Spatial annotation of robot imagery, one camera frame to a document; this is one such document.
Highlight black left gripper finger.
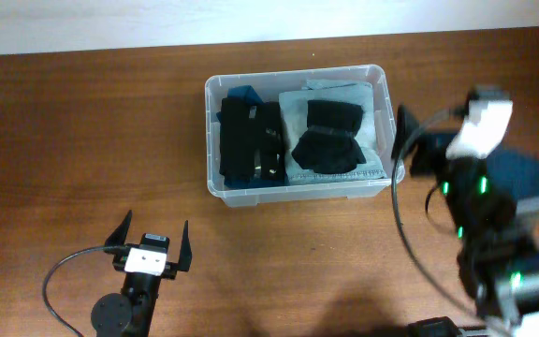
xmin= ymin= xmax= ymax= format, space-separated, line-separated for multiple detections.
xmin=104 ymin=210 xmax=133 ymax=255
xmin=178 ymin=221 xmax=193 ymax=272

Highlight dark blue jeans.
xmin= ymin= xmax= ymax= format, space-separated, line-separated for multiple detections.
xmin=287 ymin=166 xmax=386 ymax=185

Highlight dark navy garment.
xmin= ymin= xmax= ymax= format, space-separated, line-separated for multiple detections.
xmin=292 ymin=99 xmax=367 ymax=174

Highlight light blue jeans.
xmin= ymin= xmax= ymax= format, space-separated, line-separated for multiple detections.
xmin=279 ymin=80 xmax=383 ymax=175

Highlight black garment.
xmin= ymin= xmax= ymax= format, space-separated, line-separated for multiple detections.
xmin=218 ymin=95 xmax=285 ymax=183

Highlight teal blue garment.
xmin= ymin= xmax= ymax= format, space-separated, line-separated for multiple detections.
xmin=215 ymin=84 xmax=285 ymax=190

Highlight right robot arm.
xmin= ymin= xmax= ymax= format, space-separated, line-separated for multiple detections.
xmin=392 ymin=98 xmax=539 ymax=336

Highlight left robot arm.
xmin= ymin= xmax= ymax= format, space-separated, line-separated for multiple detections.
xmin=91 ymin=212 xmax=193 ymax=337

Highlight clear plastic storage bin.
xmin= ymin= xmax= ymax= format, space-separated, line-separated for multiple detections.
xmin=204 ymin=64 xmax=406 ymax=209

